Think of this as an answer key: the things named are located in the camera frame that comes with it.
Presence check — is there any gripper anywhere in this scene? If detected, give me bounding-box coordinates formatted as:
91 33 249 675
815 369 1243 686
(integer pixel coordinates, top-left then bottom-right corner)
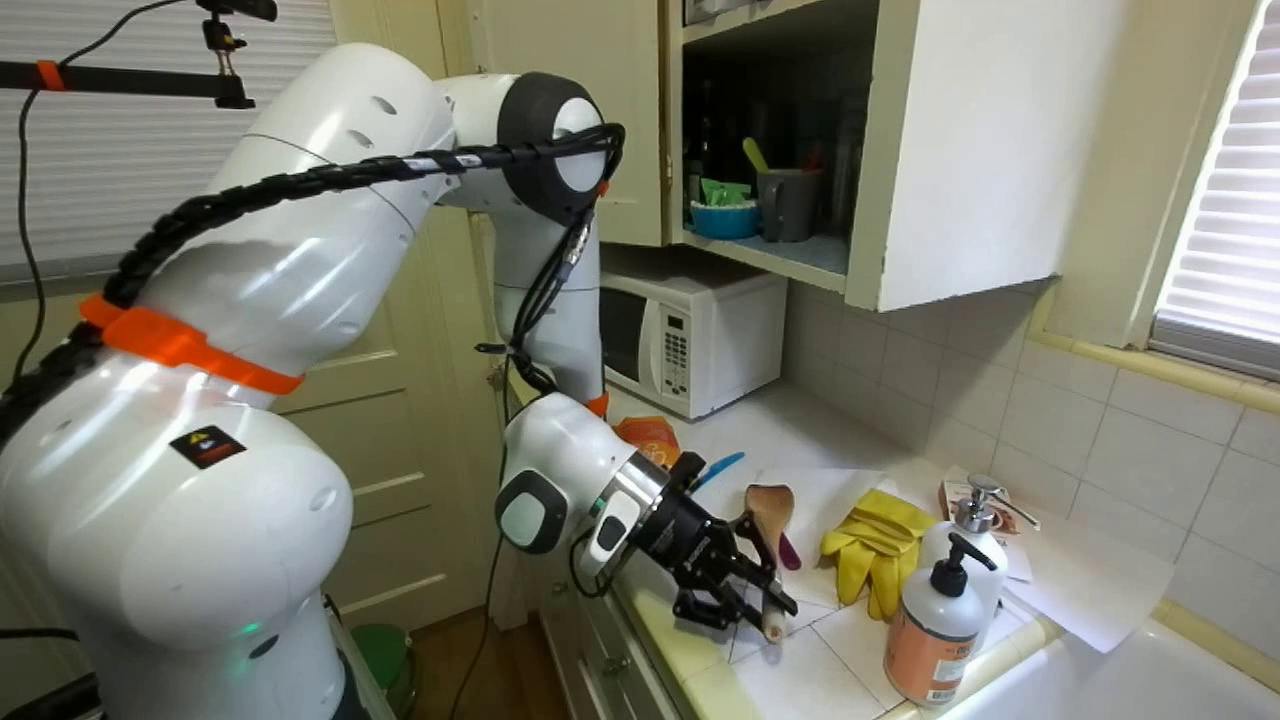
636 478 801 635

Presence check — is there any wooden spoon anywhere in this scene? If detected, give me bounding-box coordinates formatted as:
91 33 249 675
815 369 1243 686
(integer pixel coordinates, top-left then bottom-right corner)
743 484 797 643

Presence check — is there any cream cabinet door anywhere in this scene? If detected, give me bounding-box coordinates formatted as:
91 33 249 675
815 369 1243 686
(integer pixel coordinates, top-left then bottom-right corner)
846 0 1141 314
466 0 673 249

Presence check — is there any blue plastic utensil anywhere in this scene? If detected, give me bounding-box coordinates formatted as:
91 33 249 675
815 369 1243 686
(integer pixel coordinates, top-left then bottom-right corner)
693 451 747 493

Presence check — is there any yellow rubber glove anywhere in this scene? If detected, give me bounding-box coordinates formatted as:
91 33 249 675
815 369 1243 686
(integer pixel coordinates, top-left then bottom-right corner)
846 488 939 563
821 528 919 622

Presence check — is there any drawer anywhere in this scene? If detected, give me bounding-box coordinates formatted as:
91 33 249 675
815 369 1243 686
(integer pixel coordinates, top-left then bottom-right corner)
538 582 691 720

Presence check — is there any orange packet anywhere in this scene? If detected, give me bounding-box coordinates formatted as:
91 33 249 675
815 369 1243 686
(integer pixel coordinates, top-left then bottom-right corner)
613 416 683 471

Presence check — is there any orange soap pump bottle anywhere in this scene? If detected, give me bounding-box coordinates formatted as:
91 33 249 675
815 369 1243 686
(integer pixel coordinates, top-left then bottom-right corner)
884 532 1000 709

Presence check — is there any white soap pump bottle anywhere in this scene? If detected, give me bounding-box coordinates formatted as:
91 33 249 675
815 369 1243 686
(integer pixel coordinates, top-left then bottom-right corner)
918 473 1042 626

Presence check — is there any white microwave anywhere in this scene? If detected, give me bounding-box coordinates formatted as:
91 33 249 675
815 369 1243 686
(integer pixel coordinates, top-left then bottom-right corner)
598 262 789 421

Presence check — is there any microwave door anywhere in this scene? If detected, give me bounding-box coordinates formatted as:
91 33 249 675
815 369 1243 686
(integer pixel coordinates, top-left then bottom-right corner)
598 283 661 397

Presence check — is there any cream panel door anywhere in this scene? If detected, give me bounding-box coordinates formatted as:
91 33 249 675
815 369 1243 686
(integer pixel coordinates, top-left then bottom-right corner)
268 205 506 633

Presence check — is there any green bin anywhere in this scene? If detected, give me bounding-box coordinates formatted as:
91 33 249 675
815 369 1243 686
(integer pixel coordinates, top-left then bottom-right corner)
350 622 419 719

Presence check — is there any white paper sheet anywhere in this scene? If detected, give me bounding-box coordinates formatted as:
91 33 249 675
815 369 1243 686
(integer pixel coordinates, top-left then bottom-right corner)
996 516 1177 656

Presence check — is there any blue bowl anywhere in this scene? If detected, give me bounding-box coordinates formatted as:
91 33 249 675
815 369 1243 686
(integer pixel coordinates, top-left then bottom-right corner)
688 200 762 242

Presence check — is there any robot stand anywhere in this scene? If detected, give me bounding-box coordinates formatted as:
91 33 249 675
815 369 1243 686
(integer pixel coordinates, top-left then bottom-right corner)
0 596 399 720

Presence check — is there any dark grey mug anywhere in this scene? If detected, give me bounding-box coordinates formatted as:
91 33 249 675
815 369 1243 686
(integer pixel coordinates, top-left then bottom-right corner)
756 167 825 245

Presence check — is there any white sink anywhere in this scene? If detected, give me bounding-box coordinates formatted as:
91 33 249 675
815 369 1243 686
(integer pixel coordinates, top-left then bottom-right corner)
935 618 1280 720

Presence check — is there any window with white blinds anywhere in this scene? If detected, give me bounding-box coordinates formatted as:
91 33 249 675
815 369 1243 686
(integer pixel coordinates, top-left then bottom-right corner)
0 0 339 301
1148 0 1280 383

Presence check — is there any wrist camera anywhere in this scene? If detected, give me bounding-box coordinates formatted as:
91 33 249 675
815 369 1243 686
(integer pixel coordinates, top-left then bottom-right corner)
666 451 708 497

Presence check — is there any cream wall cabinet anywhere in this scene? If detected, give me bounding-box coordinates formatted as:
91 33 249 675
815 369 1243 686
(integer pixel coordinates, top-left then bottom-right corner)
660 0 1263 314

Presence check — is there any camera on mount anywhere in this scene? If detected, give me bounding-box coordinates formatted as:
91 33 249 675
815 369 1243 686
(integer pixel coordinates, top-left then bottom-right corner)
0 0 280 112

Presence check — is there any black cable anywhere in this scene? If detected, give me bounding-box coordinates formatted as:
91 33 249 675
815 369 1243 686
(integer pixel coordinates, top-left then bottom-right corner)
12 0 193 383

